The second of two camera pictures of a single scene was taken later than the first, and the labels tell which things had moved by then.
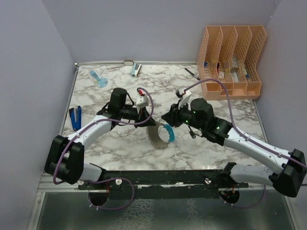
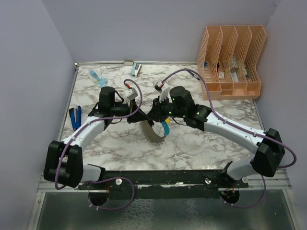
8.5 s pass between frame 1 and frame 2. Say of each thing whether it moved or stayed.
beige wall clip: stayed
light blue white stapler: stayed
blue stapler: stayed
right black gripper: moved
